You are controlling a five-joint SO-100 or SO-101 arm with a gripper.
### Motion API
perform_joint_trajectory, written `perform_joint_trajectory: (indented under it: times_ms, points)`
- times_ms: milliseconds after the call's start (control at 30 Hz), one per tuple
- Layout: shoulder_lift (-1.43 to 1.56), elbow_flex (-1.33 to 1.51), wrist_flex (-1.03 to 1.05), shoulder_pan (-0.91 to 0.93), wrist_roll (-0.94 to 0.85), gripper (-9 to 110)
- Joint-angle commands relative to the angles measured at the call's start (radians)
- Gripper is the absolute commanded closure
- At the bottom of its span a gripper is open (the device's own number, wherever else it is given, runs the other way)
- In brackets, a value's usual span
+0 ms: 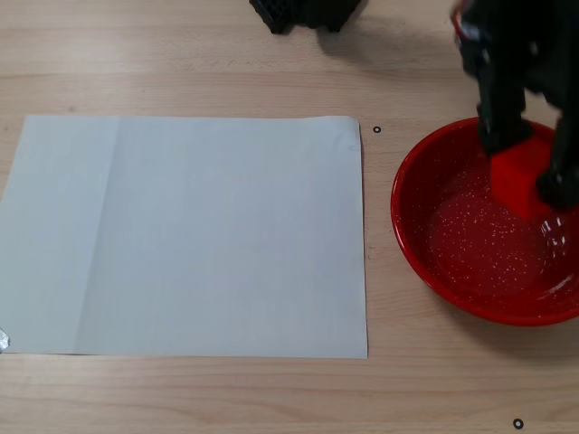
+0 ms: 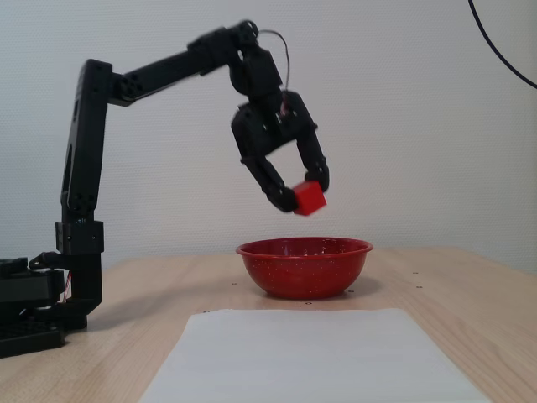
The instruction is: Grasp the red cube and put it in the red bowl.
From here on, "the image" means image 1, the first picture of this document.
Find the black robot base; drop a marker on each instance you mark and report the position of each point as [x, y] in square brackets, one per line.
[280, 13]

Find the white paper sheet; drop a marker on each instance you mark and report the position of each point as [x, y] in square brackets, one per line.
[181, 235]

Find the red speckled bowl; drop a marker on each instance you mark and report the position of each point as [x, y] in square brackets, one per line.
[475, 253]

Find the grey tape piece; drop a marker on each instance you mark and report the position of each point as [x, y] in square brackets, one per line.
[3, 341]

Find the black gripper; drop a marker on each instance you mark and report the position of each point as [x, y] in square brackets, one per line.
[503, 108]

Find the red cube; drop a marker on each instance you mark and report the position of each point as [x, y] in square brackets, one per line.
[515, 181]

